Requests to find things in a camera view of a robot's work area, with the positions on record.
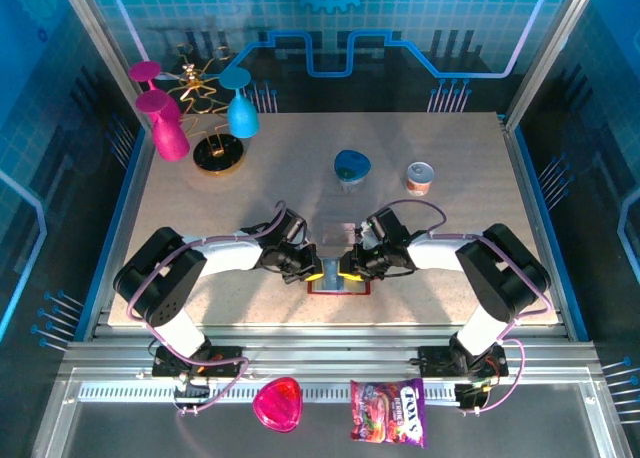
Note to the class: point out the clear acrylic card organizer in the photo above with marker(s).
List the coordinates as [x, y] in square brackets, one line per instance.
[340, 210]

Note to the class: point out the small orange tin can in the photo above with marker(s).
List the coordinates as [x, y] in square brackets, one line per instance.
[419, 178]

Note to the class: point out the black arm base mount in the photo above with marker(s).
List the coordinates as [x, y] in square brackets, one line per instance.
[225, 360]
[435, 360]

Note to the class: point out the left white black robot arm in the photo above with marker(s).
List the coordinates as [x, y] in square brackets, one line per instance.
[230, 255]

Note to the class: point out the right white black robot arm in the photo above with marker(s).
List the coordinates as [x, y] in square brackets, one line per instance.
[435, 255]

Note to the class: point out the blue VIP card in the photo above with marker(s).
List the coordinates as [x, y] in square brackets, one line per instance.
[333, 277]

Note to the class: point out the aluminium extrusion frame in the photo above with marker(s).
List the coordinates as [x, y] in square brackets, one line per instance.
[325, 353]

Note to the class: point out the pink wine glass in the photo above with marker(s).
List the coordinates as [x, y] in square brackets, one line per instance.
[170, 133]
[145, 71]

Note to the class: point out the blue heart-shaped container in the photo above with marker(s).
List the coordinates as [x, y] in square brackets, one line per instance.
[352, 165]

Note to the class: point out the purple candy bag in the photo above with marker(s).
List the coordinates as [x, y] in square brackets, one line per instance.
[387, 413]

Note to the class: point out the pink heart shaped container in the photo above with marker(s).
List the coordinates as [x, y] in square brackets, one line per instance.
[277, 403]

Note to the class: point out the blue wine glass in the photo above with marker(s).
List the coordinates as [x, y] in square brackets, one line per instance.
[243, 118]

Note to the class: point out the small electronics board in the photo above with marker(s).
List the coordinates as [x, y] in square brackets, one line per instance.
[472, 395]
[192, 393]

